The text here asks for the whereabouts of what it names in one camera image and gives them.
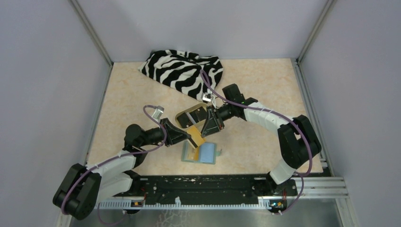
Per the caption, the aluminium front rail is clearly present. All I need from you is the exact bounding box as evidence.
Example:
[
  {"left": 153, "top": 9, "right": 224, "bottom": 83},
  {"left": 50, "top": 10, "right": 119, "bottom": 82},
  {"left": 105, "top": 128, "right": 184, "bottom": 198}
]
[{"left": 53, "top": 174, "right": 357, "bottom": 227}]

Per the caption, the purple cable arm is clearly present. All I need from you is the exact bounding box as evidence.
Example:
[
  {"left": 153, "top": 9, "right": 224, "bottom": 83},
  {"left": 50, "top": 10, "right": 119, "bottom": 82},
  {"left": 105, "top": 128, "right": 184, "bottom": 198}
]
[
  {"left": 199, "top": 69, "right": 314, "bottom": 215},
  {"left": 60, "top": 105, "right": 168, "bottom": 226}
]

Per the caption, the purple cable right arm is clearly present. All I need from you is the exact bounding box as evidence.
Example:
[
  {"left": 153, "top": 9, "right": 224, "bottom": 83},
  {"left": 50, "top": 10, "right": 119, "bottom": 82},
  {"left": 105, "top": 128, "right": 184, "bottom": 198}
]
[{"left": 199, "top": 69, "right": 314, "bottom": 215}]

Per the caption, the dark VIP card upper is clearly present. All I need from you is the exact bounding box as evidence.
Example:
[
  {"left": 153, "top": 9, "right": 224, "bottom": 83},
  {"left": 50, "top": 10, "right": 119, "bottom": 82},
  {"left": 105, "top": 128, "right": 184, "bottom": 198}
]
[{"left": 190, "top": 108, "right": 207, "bottom": 123}]

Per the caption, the beige oval tray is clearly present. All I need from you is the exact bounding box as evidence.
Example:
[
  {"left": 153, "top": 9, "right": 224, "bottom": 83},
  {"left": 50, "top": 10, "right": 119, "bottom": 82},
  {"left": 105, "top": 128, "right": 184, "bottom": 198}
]
[{"left": 175, "top": 103, "right": 207, "bottom": 129}]

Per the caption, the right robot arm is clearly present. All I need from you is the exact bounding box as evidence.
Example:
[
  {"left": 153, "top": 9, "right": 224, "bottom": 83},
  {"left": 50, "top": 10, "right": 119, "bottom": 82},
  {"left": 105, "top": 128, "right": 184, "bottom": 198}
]
[{"left": 201, "top": 84, "right": 322, "bottom": 195}]

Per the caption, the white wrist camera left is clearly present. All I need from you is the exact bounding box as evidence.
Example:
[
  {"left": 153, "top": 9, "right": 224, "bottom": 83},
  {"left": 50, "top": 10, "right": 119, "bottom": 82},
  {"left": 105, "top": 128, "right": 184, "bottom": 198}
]
[{"left": 152, "top": 105, "right": 164, "bottom": 121}]

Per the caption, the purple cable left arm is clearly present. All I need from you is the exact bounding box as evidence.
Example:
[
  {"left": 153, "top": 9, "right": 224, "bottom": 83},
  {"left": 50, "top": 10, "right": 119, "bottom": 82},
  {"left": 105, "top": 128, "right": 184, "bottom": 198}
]
[{"left": 60, "top": 105, "right": 168, "bottom": 226}]

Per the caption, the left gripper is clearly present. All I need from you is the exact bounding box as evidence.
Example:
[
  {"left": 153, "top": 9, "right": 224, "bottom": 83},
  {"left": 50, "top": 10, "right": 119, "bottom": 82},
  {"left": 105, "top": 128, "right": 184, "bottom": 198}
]
[{"left": 139, "top": 117, "right": 191, "bottom": 147}]

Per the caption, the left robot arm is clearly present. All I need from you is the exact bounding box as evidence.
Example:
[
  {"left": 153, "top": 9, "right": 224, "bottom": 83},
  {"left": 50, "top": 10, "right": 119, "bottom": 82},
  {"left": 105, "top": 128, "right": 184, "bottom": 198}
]
[{"left": 52, "top": 118, "right": 193, "bottom": 220}]

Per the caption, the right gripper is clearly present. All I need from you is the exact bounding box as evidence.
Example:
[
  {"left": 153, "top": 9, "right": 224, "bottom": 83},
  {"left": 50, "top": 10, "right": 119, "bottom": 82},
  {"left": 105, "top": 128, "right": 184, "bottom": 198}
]
[{"left": 200, "top": 102, "right": 235, "bottom": 138}]

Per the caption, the green card holder wallet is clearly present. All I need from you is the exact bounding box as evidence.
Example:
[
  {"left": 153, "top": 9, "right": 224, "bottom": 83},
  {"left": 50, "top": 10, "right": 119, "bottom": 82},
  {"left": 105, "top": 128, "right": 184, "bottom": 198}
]
[{"left": 181, "top": 141, "right": 222, "bottom": 165}]

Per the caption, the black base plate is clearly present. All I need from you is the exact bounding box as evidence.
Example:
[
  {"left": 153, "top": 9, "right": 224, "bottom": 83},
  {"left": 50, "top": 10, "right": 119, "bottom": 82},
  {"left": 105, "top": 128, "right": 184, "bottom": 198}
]
[{"left": 116, "top": 174, "right": 298, "bottom": 205}]

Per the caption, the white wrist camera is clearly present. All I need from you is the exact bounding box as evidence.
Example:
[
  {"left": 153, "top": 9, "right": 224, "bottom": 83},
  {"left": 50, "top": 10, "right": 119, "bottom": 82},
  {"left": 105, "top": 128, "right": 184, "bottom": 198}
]
[
  {"left": 152, "top": 105, "right": 164, "bottom": 121},
  {"left": 201, "top": 93, "right": 216, "bottom": 103}
]

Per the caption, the zebra striped cloth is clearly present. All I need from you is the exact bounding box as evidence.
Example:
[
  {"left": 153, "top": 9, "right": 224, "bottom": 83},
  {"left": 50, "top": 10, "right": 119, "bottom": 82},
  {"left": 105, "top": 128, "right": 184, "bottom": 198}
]
[{"left": 138, "top": 50, "right": 224, "bottom": 102}]

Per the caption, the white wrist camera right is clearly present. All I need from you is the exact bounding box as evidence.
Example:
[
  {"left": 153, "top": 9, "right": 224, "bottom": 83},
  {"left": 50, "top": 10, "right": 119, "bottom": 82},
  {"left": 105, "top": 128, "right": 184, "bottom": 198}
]
[{"left": 201, "top": 93, "right": 216, "bottom": 103}]

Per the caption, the yellow VIP card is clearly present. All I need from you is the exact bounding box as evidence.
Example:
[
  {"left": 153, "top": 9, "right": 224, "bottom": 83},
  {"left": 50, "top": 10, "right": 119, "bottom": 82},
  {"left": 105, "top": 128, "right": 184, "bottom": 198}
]
[{"left": 187, "top": 147, "right": 200, "bottom": 161}]

